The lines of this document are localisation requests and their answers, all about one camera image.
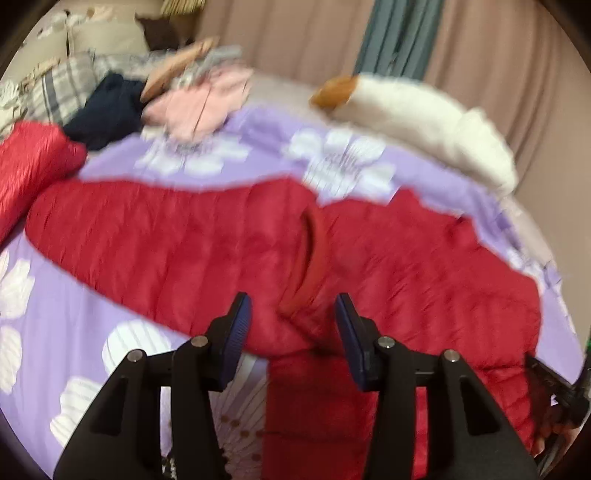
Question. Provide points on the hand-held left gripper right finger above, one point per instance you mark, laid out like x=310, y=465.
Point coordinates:
x=350, y=339

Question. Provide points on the teal curtain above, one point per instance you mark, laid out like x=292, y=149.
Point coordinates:
x=397, y=37

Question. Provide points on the grey plaid pillow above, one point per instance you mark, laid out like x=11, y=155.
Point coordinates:
x=64, y=85

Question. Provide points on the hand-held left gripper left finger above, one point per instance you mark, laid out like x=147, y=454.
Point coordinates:
x=238, y=330

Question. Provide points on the grey patterned garment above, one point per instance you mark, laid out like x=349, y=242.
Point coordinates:
x=207, y=62

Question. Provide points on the dark brown object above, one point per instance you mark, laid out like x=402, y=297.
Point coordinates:
x=159, y=30

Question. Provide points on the person's right hand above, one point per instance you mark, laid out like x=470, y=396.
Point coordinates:
x=554, y=436

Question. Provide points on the white plush toy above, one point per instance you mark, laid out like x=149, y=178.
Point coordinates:
x=415, y=115

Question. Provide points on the beige floral pillow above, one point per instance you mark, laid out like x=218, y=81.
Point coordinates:
x=41, y=41

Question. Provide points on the pink garment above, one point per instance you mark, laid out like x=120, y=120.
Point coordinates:
x=198, y=104

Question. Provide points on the navy garment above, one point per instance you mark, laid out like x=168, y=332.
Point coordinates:
x=108, y=110

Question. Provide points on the purple floral blanket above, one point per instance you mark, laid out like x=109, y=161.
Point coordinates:
x=55, y=304

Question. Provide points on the red down jacket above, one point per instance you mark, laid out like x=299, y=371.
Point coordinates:
x=194, y=258

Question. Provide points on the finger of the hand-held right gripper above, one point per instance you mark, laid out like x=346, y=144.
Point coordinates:
x=547, y=383

